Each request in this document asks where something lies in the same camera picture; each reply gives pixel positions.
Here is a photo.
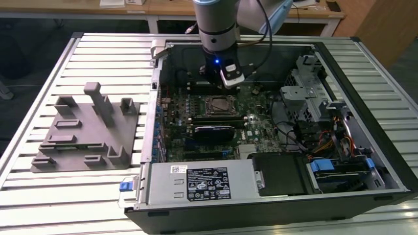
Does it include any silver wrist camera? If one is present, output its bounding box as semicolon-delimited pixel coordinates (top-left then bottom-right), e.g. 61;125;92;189
219;63;246;89

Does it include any black PC case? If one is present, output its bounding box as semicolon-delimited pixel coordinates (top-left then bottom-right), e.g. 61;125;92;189
123;36;418;233

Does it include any metal disk bay cage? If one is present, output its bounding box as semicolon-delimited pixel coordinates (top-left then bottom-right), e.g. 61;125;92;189
280;55;330;123

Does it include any wooden cabinet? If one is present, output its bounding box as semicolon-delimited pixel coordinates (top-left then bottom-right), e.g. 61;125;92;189
332;0;418;67

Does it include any hard disk in blue carrier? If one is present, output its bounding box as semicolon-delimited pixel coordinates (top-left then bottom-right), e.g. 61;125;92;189
308;158;375;193

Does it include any silver power supply unit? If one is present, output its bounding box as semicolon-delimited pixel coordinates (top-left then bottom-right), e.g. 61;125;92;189
136;160;266;209

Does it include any black RAM slot bank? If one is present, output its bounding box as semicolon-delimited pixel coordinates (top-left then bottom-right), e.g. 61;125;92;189
187;81;212;91
191;116;246;128

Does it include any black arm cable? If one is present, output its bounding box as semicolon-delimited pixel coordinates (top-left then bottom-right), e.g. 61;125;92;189
243;0;274;74

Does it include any silver square CPU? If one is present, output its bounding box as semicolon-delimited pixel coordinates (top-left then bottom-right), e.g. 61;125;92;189
211;98;231;111

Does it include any coloured power wire bundle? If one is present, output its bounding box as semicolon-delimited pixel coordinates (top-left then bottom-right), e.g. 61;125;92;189
312;129;356;157

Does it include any black graphics card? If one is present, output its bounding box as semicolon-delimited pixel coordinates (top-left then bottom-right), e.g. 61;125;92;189
192;125;235;144

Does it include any wooden desk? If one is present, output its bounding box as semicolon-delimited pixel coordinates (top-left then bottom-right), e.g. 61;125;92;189
0;0;347;37

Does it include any green motherboard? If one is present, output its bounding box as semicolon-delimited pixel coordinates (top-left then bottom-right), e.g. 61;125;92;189
159;84;284;164

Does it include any silver chipset heatsink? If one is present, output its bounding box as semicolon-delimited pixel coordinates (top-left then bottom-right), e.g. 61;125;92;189
238;144;259;160

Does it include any CPU socket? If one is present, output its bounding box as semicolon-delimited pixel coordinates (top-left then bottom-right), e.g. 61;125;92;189
204;95;239;117

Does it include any grey parts rack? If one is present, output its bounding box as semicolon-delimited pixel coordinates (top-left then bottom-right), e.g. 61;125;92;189
29;82;141;173

